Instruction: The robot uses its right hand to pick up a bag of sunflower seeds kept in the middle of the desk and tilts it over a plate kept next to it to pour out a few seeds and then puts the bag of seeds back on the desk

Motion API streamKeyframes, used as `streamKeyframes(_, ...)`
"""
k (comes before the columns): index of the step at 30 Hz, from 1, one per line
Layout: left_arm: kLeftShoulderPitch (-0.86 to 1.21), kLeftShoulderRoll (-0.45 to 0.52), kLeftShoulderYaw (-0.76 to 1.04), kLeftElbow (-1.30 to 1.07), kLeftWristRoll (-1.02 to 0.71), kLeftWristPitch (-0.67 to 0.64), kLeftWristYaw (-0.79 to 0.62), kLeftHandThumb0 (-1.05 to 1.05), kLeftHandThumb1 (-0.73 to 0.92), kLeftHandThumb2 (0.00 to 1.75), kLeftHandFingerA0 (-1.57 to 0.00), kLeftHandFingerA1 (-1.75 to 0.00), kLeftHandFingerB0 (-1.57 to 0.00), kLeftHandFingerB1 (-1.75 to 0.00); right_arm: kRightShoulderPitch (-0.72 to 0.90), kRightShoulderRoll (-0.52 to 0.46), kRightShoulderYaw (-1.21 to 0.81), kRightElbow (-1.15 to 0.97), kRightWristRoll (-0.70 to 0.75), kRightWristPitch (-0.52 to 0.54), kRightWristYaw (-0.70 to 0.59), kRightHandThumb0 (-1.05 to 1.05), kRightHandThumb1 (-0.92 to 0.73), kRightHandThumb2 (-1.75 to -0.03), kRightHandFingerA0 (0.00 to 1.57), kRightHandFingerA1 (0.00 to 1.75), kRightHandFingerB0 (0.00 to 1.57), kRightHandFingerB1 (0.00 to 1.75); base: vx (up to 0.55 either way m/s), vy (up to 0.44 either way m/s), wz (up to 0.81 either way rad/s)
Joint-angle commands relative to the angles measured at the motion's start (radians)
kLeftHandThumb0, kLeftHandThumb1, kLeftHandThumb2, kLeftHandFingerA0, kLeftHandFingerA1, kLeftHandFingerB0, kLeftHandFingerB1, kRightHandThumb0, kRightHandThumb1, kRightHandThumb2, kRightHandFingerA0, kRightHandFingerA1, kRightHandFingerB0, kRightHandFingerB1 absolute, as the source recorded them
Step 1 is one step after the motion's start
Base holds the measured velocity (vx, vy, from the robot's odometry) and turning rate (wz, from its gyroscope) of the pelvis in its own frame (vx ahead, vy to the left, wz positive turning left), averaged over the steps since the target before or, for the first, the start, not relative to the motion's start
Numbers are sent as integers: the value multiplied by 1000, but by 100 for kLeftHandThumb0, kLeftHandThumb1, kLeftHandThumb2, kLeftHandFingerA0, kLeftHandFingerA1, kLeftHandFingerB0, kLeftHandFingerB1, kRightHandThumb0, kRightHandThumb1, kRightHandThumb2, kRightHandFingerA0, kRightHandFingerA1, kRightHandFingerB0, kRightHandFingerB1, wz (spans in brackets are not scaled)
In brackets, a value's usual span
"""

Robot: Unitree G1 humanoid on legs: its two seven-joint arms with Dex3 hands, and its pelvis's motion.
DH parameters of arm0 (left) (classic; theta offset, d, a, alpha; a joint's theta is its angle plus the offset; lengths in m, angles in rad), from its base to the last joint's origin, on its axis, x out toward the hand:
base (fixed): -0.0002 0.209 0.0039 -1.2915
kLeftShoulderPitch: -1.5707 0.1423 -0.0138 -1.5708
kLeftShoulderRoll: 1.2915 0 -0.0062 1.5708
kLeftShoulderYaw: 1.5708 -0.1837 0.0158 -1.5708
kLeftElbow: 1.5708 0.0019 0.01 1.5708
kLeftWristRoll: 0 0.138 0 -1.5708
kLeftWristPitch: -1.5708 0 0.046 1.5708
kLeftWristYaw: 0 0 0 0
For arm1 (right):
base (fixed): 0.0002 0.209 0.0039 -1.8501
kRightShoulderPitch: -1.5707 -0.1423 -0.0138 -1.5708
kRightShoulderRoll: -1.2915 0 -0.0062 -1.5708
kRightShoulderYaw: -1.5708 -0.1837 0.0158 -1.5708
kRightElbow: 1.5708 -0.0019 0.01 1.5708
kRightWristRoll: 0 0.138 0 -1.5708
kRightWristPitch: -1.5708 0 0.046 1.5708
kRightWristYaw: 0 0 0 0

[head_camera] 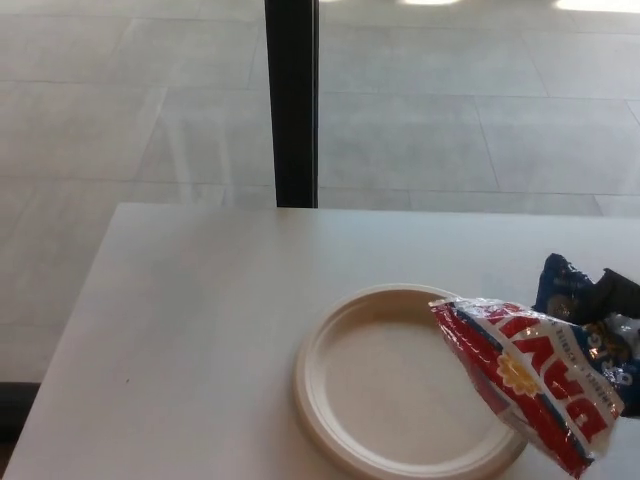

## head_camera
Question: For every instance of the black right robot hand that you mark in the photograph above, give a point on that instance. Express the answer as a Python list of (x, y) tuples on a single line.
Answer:
[(619, 295)]

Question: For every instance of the red white blue seed bag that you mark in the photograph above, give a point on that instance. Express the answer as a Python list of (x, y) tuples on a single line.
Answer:
[(530, 365)]

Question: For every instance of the round beige paper plate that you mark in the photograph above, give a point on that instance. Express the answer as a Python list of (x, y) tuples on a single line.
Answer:
[(385, 385)]

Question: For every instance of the black vertical window frame post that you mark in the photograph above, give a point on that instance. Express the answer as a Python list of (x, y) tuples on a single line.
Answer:
[(294, 100)]

